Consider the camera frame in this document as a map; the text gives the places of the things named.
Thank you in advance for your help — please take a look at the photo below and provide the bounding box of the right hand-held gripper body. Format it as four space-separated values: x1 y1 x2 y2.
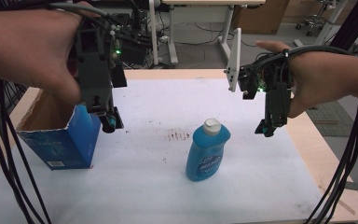
225 27 293 129

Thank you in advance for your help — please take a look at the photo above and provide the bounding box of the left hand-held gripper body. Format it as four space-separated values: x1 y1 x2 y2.
75 0 160 115

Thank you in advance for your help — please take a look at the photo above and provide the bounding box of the blue detergent bottle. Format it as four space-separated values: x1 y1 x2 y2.
185 118 231 183

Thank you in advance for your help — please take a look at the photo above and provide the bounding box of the person's right hand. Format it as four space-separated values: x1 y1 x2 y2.
255 39 356 119

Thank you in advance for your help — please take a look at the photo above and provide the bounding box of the person's left hand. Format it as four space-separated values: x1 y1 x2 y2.
0 0 101 105

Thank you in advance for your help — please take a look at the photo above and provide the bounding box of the blue cardboard box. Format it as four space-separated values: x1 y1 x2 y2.
16 88 103 171

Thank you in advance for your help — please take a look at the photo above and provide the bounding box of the white foam mat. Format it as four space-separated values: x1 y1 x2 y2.
0 77 324 224

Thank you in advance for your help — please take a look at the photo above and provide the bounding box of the office chair base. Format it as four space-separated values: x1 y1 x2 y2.
295 0 334 37

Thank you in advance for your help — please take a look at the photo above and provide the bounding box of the brown cardboard box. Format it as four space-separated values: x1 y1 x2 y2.
231 0 291 35

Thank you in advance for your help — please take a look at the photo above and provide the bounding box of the white desk leg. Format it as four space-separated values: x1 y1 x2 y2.
293 0 355 49

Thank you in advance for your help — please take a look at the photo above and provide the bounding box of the black metal stand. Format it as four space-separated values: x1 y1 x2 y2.
328 0 358 52

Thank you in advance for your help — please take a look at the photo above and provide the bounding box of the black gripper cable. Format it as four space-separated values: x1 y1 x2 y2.
255 45 355 73

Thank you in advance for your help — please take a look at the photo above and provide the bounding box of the grey cable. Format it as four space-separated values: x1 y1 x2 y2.
47 1 123 30

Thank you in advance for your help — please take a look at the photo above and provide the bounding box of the black cable bundle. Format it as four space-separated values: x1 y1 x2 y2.
304 99 358 224
0 77 52 224

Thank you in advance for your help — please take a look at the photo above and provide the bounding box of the black floor cable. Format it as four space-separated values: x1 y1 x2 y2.
180 21 228 47

